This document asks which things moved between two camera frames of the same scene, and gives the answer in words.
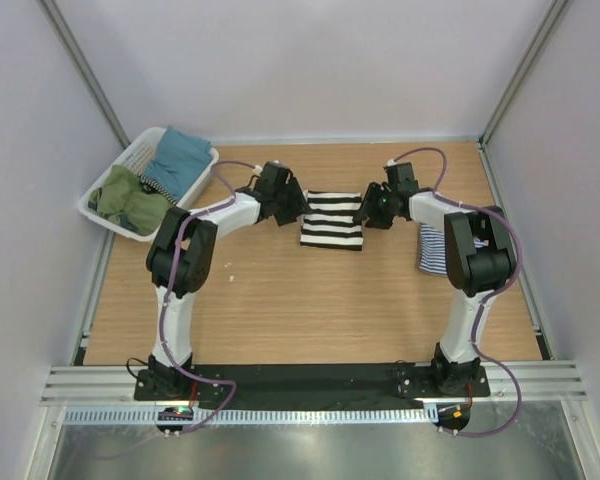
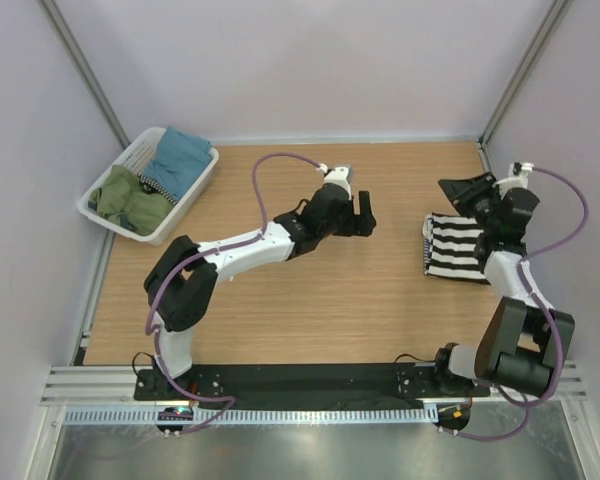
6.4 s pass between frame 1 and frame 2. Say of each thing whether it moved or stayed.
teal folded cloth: stayed
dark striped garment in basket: stayed
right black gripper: moved
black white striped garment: moved
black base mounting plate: stayed
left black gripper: moved
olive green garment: stayed
